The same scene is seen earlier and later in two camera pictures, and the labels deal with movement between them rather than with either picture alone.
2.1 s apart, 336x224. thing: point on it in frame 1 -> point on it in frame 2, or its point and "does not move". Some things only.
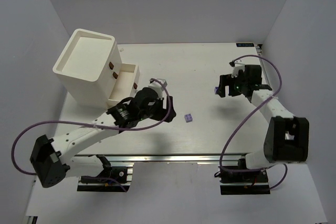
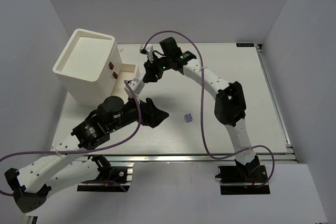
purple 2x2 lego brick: x=188 y=117 does not move
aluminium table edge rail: x=157 y=158 does not move
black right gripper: x=231 y=85 -> x=153 y=69
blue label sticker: x=245 y=44 does not move
